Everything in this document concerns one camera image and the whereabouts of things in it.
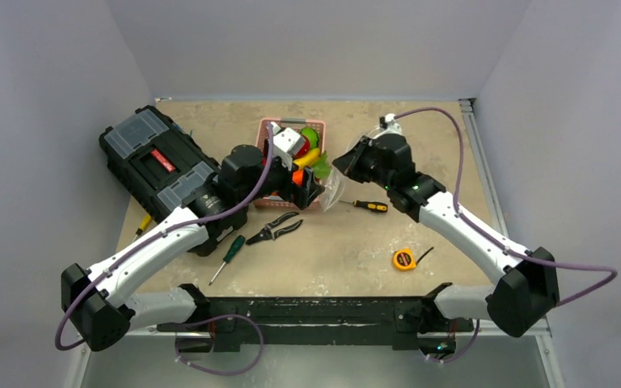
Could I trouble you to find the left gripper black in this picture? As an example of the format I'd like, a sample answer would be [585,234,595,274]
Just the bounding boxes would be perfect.
[238,138,323,208]

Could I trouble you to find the green toy leaf vegetable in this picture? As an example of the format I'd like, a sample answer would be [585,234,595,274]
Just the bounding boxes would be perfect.
[310,151,332,180]

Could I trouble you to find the clear zip top bag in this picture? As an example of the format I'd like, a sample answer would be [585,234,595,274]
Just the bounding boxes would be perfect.
[319,126,382,212]

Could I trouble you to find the red toy apple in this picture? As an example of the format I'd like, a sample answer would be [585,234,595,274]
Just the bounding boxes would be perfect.
[294,135,312,159]

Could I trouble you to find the green toy watermelon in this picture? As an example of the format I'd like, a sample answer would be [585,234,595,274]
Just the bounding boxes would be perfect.
[300,127,319,150]

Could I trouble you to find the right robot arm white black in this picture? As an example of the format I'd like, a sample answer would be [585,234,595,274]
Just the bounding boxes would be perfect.
[332,134,560,338]

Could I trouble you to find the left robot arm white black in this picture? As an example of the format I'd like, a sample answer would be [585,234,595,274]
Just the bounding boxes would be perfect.
[54,145,325,351]

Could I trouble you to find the orange toy carrot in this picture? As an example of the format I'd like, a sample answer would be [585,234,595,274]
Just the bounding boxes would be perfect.
[292,170,306,187]

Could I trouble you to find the yellow toy banana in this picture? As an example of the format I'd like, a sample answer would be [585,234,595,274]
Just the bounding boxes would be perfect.
[293,148,322,171]

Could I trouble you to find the black yellow screwdriver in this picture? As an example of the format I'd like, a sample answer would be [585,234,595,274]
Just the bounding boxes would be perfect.
[340,200,389,213]

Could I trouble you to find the pink plastic basket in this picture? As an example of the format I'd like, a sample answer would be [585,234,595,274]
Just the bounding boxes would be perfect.
[253,117,327,209]

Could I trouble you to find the black pliers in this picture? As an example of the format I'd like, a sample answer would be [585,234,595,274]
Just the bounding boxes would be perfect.
[245,212,303,245]

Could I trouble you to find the orange tape measure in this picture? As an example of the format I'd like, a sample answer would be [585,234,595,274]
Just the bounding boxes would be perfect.
[391,247,434,272]

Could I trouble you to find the black tool box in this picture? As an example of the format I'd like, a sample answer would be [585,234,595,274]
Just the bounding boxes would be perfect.
[99,104,249,258]

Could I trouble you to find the small yellow screwdriver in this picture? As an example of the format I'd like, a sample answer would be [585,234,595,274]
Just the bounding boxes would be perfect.
[133,214,152,241]

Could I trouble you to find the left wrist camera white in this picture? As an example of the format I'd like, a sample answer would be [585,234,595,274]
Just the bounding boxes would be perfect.
[267,121,306,163]

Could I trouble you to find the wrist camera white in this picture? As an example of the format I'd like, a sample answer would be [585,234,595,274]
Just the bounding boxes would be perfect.
[267,121,306,163]
[375,113,403,138]

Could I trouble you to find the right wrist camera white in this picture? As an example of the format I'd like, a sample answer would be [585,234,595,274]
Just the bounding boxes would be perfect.
[375,113,403,138]

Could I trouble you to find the green handled screwdriver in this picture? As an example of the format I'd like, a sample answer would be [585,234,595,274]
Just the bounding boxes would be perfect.
[208,235,246,286]

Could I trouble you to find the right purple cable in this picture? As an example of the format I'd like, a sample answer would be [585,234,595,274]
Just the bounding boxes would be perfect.
[393,107,619,309]

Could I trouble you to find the aluminium frame rail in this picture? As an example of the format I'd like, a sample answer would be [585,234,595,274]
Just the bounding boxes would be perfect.
[458,99,508,236]

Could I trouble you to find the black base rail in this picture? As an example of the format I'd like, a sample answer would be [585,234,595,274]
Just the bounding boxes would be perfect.
[158,296,474,354]

